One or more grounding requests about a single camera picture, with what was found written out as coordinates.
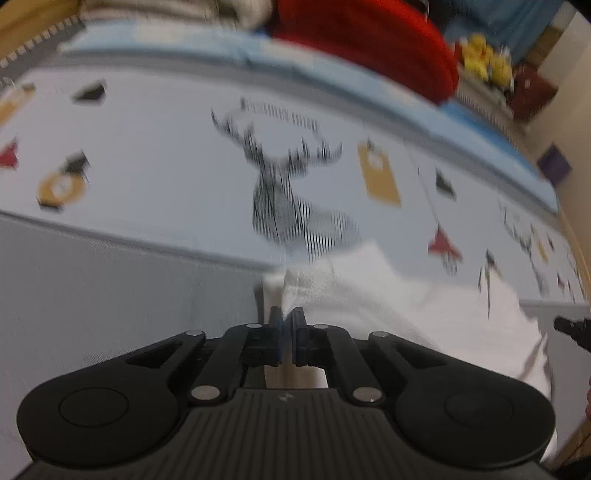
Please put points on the wooden bed frame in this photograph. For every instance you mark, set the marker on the wooden bed frame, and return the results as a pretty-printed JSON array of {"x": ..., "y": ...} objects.
[{"x": 27, "y": 27}]

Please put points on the purple box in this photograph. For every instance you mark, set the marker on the purple box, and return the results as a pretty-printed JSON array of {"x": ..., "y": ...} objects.
[{"x": 554, "y": 165}]

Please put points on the yellow plush toy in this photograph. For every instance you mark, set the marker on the yellow plush toy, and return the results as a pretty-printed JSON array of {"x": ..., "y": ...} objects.
[
  {"x": 475, "y": 53},
  {"x": 502, "y": 69}
]

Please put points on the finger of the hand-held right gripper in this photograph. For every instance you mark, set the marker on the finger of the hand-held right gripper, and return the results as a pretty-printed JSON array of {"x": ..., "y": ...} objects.
[{"x": 572, "y": 330}]

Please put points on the white garment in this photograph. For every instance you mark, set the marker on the white garment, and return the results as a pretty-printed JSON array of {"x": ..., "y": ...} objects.
[{"x": 392, "y": 300}]

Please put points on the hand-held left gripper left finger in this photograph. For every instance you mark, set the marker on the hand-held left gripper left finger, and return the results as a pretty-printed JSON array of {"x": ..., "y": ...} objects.
[{"x": 278, "y": 334}]

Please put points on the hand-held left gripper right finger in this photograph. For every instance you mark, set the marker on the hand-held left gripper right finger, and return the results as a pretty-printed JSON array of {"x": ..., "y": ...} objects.
[{"x": 295, "y": 334}]

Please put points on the cream fluffy cloth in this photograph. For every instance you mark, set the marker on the cream fluffy cloth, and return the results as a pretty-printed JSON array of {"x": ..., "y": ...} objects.
[{"x": 184, "y": 9}]

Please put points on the deer print bed sheet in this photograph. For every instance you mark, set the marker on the deer print bed sheet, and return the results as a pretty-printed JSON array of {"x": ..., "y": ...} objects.
[{"x": 161, "y": 138}]

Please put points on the dark red box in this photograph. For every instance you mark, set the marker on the dark red box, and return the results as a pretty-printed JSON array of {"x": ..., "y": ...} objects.
[{"x": 533, "y": 94}]

